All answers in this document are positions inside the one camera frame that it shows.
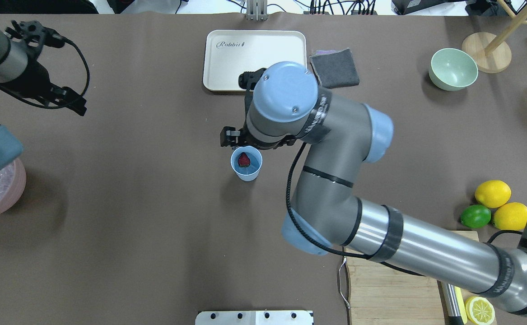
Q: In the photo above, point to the mint green bowl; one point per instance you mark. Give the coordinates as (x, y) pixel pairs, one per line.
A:
(452, 69)

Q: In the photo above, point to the lemon slice lower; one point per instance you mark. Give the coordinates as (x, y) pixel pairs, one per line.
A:
(480, 311)

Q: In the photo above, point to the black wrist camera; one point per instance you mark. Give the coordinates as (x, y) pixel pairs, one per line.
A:
(248, 79)
(33, 36)

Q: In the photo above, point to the steel muddler black cap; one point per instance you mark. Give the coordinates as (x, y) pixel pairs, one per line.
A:
(452, 304)

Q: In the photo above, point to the wooden cutting board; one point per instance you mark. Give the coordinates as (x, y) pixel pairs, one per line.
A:
(378, 295)

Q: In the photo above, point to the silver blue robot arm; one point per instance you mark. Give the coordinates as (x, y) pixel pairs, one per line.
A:
(284, 103)
(13, 61)

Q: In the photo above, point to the yellow lemon upper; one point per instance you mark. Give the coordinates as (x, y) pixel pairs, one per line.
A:
(493, 193)

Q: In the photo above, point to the yellow lemon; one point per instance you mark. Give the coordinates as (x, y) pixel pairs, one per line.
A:
(511, 216)
(493, 193)

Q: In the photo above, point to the green lime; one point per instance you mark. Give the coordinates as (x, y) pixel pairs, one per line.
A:
(476, 216)

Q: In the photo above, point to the pink bowl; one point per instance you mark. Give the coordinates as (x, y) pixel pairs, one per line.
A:
(1, 194)

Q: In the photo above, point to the light blue cup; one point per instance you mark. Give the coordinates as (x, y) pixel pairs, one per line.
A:
(251, 173)

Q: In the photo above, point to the yellow lemon lower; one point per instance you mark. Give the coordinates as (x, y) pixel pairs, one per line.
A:
(511, 216)

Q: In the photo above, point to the red strawberry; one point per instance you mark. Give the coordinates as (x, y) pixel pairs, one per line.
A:
(243, 160)

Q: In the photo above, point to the yellow plastic knife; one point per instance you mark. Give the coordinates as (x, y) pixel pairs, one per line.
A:
(461, 307)

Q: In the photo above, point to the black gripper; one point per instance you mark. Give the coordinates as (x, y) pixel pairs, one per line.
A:
(32, 79)
(230, 136)

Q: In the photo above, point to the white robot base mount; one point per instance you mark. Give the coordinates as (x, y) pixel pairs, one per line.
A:
(259, 317)

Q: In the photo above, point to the cream serving tray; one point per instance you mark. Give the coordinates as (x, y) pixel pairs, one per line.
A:
(229, 53)

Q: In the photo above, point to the grey folded cloth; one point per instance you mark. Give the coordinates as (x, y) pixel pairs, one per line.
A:
(335, 68)

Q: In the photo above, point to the wooden mug tree stand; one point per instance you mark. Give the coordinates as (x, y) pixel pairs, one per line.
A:
(490, 52)

